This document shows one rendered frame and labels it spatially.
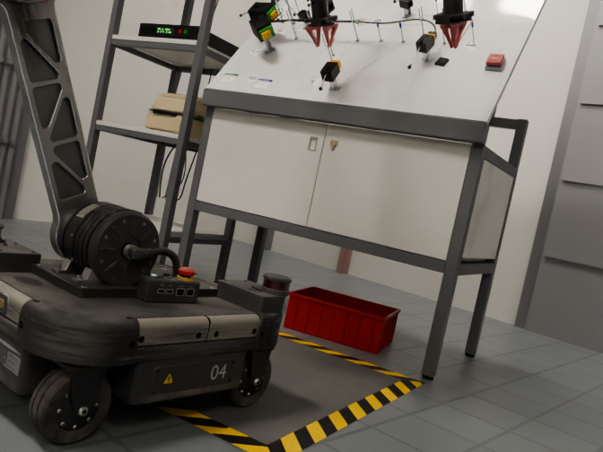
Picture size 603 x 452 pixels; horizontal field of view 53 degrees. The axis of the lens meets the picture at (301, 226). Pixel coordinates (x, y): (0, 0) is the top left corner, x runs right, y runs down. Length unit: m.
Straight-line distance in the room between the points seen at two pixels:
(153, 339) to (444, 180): 1.23
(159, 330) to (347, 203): 1.18
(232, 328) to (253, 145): 1.26
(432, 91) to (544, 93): 1.89
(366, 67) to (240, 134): 0.57
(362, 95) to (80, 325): 1.46
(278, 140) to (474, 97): 0.76
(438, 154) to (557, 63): 2.05
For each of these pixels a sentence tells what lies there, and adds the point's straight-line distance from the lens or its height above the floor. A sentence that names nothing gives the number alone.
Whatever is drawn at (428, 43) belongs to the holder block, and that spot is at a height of 1.14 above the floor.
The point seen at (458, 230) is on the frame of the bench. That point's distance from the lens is 2.05.
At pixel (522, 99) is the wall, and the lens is 4.05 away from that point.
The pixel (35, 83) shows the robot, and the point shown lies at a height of 0.63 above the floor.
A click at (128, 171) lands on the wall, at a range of 4.45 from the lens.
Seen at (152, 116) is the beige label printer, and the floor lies 0.72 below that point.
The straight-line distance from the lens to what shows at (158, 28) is 2.88.
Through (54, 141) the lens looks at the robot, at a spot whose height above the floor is 0.53.
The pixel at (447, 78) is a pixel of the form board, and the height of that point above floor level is 1.02.
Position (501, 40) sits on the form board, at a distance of 2.39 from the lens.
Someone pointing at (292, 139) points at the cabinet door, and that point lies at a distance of 2.35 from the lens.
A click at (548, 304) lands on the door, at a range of 3.79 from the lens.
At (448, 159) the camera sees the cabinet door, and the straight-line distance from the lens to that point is 2.09.
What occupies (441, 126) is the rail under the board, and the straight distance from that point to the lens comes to 2.07.
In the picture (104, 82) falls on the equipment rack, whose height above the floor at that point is 0.84.
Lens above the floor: 0.53
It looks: 3 degrees down
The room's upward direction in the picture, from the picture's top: 12 degrees clockwise
